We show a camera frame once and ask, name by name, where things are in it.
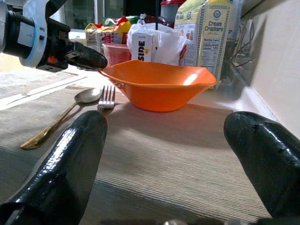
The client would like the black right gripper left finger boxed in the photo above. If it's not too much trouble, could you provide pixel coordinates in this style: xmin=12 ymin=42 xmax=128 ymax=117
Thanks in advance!
xmin=0 ymin=110 xmax=108 ymax=225

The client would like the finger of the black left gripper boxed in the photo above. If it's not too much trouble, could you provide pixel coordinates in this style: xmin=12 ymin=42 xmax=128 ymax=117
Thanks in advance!
xmin=67 ymin=43 xmax=108 ymax=71

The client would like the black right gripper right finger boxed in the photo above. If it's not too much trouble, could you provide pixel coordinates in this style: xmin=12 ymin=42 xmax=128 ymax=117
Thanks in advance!
xmin=224 ymin=111 xmax=300 ymax=218

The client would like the small printed carton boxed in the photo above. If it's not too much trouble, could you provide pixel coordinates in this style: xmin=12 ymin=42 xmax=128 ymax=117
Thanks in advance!
xmin=84 ymin=22 xmax=104 ymax=53

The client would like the pink plastic container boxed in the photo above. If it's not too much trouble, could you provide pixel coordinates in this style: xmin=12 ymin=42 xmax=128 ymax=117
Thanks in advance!
xmin=102 ymin=43 xmax=132 ymax=67

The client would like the yellow red snack packet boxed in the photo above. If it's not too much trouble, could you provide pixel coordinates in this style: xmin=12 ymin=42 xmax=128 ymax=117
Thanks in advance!
xmin=103 ymin=15 xmax=139 ymax=45

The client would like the silver metal fork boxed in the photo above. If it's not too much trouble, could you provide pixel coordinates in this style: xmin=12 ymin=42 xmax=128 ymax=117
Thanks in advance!
xmin=97 ymin=85 xmax=116 ymax=113

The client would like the small white printed box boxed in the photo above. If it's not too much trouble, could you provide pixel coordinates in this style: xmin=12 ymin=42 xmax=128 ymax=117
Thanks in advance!
xmin=131 ymin=32 xmax=157 ymax=63

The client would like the orange plastic bowl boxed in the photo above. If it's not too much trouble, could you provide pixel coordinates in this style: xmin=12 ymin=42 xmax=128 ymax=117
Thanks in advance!
xmin=98 ymin=60 xmax=218 ymax=113

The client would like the white plastic bag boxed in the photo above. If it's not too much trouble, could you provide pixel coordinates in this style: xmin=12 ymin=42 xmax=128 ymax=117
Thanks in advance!
xmin=127 ymin=14 xmax=188 ymax=66

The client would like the beige woven placemat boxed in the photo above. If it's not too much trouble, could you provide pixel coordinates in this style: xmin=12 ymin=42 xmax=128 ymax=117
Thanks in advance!
xmin=0 ymin=85 xmax=272 ymax=225

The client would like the red-lidded jar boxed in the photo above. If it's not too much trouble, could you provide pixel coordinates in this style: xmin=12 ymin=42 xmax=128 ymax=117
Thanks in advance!
xmin=160 ymin=0 xmax=187 ymax=26

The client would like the cream crackers box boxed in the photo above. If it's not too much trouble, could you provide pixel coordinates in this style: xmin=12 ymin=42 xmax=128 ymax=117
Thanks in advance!
xmin=174 ymin=0 xmax=234 ymax=90

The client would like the gold-handled metal spoon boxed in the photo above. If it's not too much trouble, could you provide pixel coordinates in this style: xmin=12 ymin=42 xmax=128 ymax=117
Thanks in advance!
xmin=20 ymin=88 xmax=102 ymax=150

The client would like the black cable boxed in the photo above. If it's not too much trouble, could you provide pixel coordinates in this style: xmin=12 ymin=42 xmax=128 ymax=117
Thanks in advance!
xmin=232 ymin=21 xmax=256 ymax=71

